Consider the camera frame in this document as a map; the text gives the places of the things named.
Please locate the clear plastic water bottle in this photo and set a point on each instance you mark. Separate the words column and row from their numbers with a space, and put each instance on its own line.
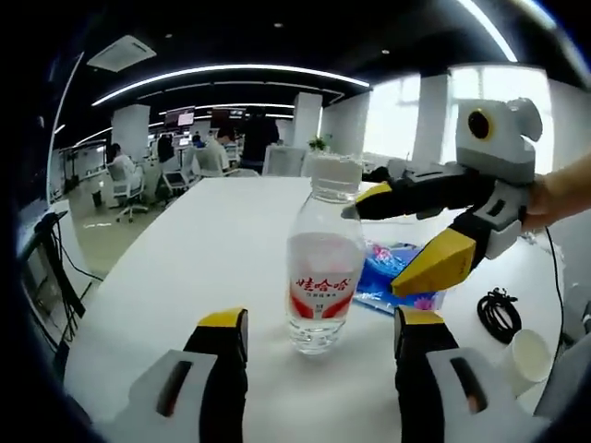
column 323, row 277

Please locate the white table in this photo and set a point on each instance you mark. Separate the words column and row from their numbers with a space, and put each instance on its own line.
column 184, row 258

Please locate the long ceiling light strip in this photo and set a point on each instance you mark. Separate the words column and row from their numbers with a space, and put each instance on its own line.
column 231, row 69

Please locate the short ceiling light strip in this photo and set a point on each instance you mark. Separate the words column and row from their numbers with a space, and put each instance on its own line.
column 491, row 30

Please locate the person's right hand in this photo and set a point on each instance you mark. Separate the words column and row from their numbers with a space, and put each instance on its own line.
column 558, row 196

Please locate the ceiling air vent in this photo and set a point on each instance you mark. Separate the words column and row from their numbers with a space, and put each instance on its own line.
column 122, row 53

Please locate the blue tissue pack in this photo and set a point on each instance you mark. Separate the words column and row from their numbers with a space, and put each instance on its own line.
column 378, row 277

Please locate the white office chair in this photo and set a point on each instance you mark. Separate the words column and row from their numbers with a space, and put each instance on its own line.
column 286, row 161
column 129, row 189
column 173, row 182

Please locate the potted green plant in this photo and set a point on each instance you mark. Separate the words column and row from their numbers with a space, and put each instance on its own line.
column 319, row 143

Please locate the large bright window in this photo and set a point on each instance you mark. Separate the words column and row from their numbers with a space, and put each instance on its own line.
column 498, row 80

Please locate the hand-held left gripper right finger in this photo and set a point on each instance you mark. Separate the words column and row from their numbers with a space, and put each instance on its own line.
column 415, row 397

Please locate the white paper cup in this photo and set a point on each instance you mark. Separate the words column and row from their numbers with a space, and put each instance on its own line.
column 526, row 364

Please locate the monitor on black tripod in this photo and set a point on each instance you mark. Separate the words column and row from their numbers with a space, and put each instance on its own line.
column 51, row 277

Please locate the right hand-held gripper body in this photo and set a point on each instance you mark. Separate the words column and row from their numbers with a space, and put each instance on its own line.
column 503, row 152

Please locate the small black bin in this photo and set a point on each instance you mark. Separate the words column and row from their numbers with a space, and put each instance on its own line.
column 97, row 198

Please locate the narrow bright window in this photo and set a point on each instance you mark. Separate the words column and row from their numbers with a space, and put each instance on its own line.
column 392, row 120

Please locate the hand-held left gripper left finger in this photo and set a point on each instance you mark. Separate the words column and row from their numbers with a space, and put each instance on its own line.
column 221, row 397

